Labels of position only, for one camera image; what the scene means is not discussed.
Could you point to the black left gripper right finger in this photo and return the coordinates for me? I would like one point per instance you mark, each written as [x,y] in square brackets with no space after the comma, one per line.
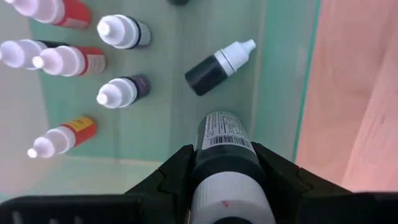
[326,208]

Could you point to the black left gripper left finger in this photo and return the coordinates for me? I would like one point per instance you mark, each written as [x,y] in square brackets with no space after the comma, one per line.
[93,210]

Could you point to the orange dropper bottle yellow label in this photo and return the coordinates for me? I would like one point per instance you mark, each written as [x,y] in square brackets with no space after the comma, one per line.
[62,138]

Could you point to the large dark bottle white cap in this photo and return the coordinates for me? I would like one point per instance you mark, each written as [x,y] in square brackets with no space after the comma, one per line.
[228,161]

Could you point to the purple small dropper bottle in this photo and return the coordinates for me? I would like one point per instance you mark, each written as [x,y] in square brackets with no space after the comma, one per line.
[121,91]

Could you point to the orange dropper bottle white label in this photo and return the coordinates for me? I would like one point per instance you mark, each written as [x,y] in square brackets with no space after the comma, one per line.
[68,60]

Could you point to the black small dropper bottle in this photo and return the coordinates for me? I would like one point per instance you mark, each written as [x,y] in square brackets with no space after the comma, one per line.
[15,53]

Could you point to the dark small dropper bottle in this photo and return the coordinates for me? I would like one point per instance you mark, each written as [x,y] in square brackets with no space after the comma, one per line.
[211,73]

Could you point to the black dropper bottle grey label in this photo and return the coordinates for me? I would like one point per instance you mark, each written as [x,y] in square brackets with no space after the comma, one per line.
[121,31]

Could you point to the red small dropper bottle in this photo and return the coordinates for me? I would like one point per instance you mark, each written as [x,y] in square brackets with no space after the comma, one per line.
[53,11]

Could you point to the teal translucent plastic bin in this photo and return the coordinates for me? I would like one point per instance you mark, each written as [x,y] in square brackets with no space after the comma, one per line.
[217,25]

